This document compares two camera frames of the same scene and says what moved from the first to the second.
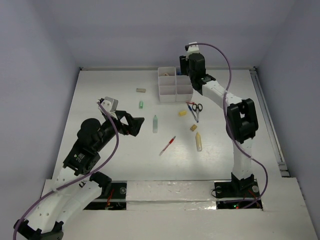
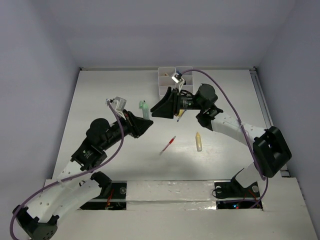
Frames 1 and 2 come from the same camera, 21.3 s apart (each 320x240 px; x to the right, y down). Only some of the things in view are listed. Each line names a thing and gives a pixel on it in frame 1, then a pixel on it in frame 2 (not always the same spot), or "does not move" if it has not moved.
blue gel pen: x=190 y=109 to x=181 y=115
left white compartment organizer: x=167 y=78 does not move
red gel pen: x=170 y=142 does not move
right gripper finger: x=184 y=65 to x=166 y=111
